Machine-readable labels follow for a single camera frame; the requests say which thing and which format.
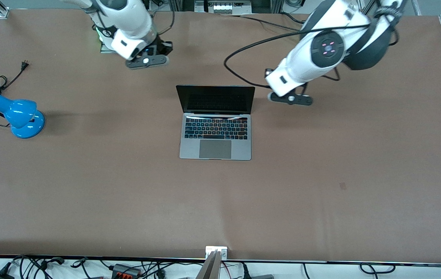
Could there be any silver laptop with black keyboard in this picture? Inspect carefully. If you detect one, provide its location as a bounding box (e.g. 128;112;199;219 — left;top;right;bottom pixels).
176;85;256;161

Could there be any grey control box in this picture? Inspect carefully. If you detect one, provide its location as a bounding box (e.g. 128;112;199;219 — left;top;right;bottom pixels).
194;0;252;15

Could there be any blue desk lamp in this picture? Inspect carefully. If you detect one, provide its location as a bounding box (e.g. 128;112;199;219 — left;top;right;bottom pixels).
0;92;45;139

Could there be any black box with orange connectors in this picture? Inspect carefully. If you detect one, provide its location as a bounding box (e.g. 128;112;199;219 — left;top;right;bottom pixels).
111;263;142;279

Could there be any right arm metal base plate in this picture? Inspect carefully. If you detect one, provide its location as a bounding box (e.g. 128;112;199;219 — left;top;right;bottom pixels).
100;39;117;54

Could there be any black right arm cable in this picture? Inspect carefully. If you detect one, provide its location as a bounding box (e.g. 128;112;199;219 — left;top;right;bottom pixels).
158;11;175;37

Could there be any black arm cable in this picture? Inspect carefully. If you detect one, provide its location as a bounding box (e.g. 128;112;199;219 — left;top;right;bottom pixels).
158;11;175;37
223;6;401;88

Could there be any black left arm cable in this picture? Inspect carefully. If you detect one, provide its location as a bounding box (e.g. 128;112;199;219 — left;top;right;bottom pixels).
223;6;401;88

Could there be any long black table cable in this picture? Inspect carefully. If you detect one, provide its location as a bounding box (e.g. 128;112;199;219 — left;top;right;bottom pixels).
220;14;306;33

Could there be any short black table cable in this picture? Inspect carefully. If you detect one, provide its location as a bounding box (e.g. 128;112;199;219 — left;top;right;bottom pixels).
280;11;308;24

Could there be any black lamp power cable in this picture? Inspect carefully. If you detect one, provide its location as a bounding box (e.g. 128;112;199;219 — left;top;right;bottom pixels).
0;60;30;128

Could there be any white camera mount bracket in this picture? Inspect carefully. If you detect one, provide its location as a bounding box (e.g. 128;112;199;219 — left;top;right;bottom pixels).
205;246;228;259

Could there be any black looped floor cable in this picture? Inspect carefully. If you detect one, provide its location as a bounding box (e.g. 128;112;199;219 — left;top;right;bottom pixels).
360;263;396;276

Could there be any grey metal mount bar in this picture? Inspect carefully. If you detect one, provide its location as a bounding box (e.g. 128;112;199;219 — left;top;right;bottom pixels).
195;250;223;279

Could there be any black tangled floor cable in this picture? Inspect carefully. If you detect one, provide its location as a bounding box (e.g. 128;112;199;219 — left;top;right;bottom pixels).
11;255;89;279

